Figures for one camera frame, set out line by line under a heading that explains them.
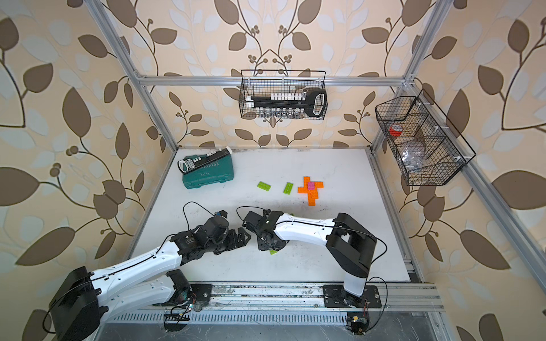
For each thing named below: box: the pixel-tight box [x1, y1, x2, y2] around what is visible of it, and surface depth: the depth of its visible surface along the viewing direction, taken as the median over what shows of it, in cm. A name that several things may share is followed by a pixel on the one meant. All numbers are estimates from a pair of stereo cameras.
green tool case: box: [182, 153, 235, 190], surface depth 106 cm
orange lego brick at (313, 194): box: [307, 188, 319, 199], surface depth 102 cm
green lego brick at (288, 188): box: [282, 181, 294, 196], surface depth 105 cm
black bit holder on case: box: [177, 146, 234, 173], surface depth 110 cm
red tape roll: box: [388, 123, 404, 138], surface depth 84 cm
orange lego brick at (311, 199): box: [307, 193, 319, 207], surface depth 101 cm
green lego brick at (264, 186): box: [256, 181, 272, 192], surface depth 107 cm
